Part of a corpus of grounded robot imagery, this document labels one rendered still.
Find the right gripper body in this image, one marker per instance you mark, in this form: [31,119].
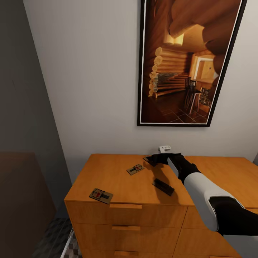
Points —
[158,158]

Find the mousetrap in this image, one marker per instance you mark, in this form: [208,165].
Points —
[163,187]
[100,195]
[150,162]
[135,169]

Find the cabinet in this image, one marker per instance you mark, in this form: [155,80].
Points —
[141,221]

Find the picture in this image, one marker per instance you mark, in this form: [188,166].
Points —
[184,52]

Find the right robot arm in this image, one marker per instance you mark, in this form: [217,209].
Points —
[218,209]

